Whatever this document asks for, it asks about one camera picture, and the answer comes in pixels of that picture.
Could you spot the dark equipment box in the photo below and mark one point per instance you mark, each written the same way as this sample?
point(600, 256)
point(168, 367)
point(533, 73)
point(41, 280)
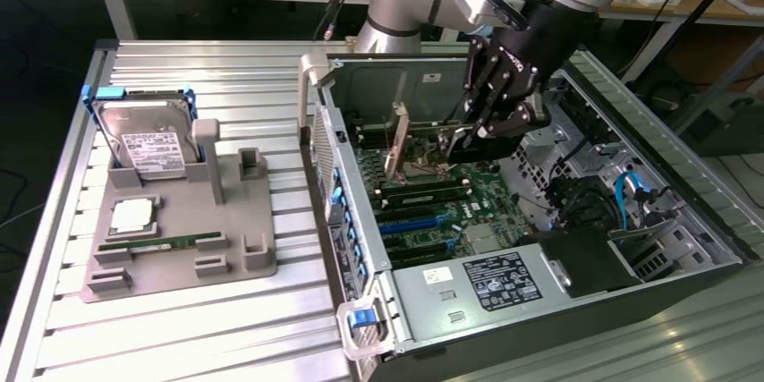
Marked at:
point(733, 131)

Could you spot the silver CPU chip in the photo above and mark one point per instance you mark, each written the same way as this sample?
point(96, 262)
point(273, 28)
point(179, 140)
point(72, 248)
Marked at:
point(133, 216)

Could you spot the black RAM stick with label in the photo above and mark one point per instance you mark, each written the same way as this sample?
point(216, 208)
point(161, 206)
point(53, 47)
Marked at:
point(417, 199)

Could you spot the silver chipset heat sink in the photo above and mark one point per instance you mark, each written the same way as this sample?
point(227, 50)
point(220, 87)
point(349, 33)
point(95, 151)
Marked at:
point(487, 239)

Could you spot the green graphics card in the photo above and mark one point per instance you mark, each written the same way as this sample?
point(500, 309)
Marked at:
point(483, 151)

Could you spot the silver hard disk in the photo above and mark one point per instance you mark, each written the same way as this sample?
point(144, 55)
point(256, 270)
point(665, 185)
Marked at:
point(149, 145)

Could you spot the black open PC case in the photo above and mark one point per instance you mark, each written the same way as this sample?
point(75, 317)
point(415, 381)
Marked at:
point(537, 346)

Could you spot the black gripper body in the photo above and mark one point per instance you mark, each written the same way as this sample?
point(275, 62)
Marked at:
point(543, 42)

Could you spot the green RAM stick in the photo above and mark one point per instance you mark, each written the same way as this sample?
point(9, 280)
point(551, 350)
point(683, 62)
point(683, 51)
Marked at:
point(161, 243)

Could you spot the metal drive cage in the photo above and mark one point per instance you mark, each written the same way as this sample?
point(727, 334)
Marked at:
point(555, 167)

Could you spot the grey parts rack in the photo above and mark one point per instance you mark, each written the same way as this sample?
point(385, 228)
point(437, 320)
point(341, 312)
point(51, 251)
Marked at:
point(179, 274)

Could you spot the blue disk carrier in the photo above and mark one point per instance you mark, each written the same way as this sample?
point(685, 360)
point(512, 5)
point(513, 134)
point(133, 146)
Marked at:
point(107, 95)

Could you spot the metal disk bay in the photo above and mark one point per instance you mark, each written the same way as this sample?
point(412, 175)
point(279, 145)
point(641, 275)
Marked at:
point(656, 261)

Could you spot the grey power supply unit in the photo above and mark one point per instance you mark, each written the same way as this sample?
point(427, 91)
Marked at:
point(429, 310)

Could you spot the blue case latch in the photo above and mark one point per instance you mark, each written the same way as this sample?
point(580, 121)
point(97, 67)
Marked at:
point(360, 318)

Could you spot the black expansion slot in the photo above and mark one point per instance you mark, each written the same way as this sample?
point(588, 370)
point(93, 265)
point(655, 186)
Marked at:
point(412, 215)

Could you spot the CPU socket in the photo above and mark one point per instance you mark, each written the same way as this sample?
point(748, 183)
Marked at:
point(417, 174)

